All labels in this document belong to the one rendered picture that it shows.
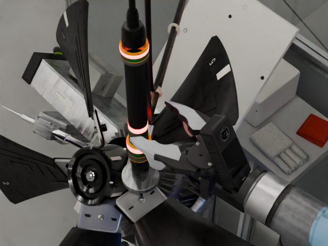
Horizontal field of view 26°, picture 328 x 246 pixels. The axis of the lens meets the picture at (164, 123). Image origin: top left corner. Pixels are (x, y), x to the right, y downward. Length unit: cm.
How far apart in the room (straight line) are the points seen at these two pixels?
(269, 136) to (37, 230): 118
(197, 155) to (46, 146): 191
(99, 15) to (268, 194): 181
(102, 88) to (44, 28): 176
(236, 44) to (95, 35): 144
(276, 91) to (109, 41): 110
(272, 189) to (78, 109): 68
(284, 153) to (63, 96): 60
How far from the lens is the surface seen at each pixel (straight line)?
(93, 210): 148
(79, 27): 144
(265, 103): 187
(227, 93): 125
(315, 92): 202
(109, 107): 165
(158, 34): 249
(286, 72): 192
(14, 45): 337
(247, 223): 240
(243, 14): 154
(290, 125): 195
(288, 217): 106
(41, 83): 172
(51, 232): 276
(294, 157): 187
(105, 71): 165
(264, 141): 188
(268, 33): 151
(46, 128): 165
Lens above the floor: 240
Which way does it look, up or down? 53 degrees down
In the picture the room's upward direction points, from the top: straight up
